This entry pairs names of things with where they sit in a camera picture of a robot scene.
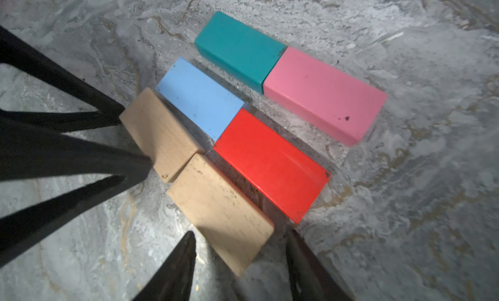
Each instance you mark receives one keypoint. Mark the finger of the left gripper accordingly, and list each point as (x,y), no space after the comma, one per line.
(15,52)
(29,152)

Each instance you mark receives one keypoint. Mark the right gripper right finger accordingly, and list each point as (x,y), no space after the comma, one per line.
(309,280)

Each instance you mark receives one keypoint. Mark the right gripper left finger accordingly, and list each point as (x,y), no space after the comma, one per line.
(173,280)

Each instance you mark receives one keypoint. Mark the natural wood block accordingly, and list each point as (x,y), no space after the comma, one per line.
(235,228)
(160,135)

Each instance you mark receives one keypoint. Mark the red block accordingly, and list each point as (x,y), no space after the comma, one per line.
(290,179)

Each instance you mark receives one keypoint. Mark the light blue block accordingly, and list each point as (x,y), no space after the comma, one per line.
(200,98)

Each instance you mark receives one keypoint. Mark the pink block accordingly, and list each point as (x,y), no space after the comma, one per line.
(339,105)

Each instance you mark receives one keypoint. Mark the teal block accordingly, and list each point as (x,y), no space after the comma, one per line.
(240,50)

